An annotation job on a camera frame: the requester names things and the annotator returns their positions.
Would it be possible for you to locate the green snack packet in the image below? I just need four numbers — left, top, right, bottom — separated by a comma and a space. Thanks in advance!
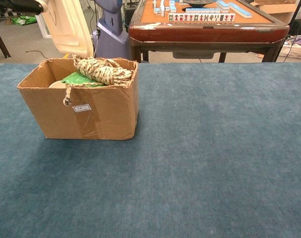
10, 15, 38, 26

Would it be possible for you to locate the black mahjong table centre dish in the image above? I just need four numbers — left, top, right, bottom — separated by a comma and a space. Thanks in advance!
182, 0, 214, 6

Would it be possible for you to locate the brown cardboard box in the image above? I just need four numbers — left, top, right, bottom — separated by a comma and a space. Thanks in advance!
16, 58, 139, 141

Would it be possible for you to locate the white plastic basket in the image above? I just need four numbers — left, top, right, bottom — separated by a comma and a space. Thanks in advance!
280, 34, 301, 59

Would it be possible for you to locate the green foil packet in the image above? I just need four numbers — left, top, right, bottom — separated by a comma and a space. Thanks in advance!
60, 71, 105, 87

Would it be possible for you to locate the blue felt table mat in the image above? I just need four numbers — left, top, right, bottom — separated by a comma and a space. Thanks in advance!
0, 62, 301, 238

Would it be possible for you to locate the white paper cup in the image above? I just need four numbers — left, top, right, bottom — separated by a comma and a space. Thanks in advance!
48, 80, 67, 89

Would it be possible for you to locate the face-up mahjong tile row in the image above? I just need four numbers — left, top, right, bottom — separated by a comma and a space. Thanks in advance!
168, 13, 236, 22

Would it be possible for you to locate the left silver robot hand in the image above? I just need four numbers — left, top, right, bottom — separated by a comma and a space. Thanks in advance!
0, 0, 51, 17

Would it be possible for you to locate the beige braided rope bundle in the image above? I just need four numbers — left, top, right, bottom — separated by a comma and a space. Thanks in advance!
63, 54, 135, 107

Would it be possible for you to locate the white framed glass partition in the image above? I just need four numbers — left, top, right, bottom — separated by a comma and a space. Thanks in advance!
35, 14, 53, 39

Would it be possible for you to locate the brown mahjong table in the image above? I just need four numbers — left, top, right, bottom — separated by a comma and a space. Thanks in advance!
128, 0, 290, 64

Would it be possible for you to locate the open cardboard box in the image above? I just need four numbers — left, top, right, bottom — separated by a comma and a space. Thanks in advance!
249, 0, 301, 23

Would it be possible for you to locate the black table leg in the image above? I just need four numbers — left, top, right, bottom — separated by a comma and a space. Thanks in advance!
0, 22, 11, 59

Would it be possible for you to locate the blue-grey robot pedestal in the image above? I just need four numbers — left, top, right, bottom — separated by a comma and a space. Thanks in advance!
92, 0, 130, 60

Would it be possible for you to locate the blue-backed mahjong tile wall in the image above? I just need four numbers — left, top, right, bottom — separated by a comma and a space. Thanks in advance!
185, 7, 221, 14
228, 1, 253, 18

